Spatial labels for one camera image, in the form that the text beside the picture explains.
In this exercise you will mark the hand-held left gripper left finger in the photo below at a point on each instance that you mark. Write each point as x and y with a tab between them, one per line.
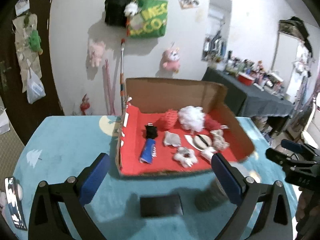
95	177

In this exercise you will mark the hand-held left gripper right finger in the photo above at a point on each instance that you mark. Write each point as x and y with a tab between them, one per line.
225	177

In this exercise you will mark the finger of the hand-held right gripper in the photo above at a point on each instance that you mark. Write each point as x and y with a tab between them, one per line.
277	156
291	145

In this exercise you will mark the white cloth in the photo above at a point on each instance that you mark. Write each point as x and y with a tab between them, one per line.
207	153

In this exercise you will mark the cream crocheted toy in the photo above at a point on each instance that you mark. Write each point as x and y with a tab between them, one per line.
220	140

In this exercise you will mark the small white plush toy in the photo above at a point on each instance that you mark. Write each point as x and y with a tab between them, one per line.
185	157

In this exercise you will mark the red knitted ball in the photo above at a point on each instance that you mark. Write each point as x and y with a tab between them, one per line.
212	123

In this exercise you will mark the white gauze pouch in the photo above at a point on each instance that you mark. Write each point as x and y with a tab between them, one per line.
172	138

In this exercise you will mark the white mesh bath loofah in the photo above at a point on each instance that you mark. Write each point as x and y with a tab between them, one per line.
191	118

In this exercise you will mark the black knitted scrunchie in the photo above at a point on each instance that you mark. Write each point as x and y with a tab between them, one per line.
151	131

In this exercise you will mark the red foam fruit net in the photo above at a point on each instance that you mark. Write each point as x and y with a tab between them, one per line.
170	120

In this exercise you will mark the cardboard box with red lining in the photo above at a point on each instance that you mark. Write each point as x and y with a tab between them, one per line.
162	97

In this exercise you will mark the person's right hand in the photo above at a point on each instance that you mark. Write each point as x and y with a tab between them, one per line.
308	210

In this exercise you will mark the glass jar of tea leaves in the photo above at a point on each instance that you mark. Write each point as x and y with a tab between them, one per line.
210	195

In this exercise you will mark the white chair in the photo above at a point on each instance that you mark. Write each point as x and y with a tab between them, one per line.
312	122

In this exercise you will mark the table with dark cloth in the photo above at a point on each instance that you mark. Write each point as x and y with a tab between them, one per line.
250	100

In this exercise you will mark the rectangular tin box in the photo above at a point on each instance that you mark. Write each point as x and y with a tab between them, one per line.
161	206

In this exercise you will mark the red floor ornament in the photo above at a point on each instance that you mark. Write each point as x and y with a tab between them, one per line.
85	105

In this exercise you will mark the white hanging garment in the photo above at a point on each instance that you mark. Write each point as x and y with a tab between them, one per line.
303	66

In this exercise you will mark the red bowl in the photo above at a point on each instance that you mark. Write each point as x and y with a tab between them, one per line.
246	78

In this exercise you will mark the smartphone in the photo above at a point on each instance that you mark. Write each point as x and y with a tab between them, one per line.
16	202

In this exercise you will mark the white wardrobe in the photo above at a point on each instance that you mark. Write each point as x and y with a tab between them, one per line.
290	62

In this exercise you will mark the pink rods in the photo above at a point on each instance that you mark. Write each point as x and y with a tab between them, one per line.
108	90

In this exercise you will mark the dark brown door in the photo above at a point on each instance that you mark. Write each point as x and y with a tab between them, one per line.
15	120

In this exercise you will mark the clear plastic bag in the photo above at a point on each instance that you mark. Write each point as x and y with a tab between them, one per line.
36	90

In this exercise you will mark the white paper bag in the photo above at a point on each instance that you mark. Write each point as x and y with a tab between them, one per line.
4	121

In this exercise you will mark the dark bag on wardrobe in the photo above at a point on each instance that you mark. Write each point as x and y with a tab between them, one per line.
292	27

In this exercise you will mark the pale pink plush toy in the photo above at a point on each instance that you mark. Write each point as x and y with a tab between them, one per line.
96	52

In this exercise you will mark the pink plush toy with ears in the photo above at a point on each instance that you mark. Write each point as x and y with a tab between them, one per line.
171	60

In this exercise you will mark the beige hanging door organizer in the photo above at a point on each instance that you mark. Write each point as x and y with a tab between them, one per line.
25	55

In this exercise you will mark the green plush toy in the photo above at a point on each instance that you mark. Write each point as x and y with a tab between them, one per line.
35	41

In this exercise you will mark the green tote bag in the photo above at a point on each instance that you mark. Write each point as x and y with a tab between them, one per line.
152	20

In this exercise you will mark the black backpack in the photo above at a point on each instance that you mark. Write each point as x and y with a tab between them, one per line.
115	10

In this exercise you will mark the photo on door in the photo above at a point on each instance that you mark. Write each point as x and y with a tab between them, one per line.
22	5

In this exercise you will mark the wall mirror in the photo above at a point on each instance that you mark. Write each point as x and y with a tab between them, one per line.
217	25

